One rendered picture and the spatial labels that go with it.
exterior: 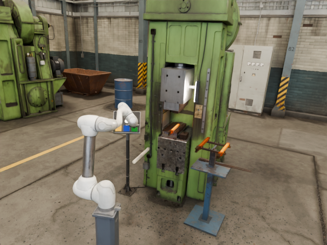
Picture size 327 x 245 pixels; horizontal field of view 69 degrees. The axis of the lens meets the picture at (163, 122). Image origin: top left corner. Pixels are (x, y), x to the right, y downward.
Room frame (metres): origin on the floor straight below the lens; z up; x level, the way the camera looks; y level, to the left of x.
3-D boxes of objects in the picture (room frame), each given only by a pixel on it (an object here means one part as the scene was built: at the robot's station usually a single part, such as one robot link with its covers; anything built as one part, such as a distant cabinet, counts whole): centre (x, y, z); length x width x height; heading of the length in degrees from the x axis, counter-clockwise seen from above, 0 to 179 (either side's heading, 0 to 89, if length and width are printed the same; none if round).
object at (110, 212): (1.80, 0.45, 0.63); 0.22 x 0.18 x 0.06; 82
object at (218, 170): (2.44, -0.57, 0.74); 0.40 x 0.30 x 0.02; 63
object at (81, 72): (9.31, 3.21, 0.43); 1.89 x 1.20 x 0.85; 62
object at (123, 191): (2.96, 0.47, 0.05); 0.22 x 0.22 x 0.09; 70
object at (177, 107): (3.04, -0.16, 1.32); 0.42 x 0.20 x 0.10; 160
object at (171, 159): (3.03, -0.21, 0.69); 0.56 x 0.38 x 0.45; 160
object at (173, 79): (3.02, -0.20, 1.56); 0.42 x 0.39 x 0.40; 160
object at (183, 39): (3.16, -0.25, 2.06); 0.44 x 0.41 x 0.47; 160
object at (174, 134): (3.04, -0.16, 0.96); 0.42 x 0.20 x 0.09; 160
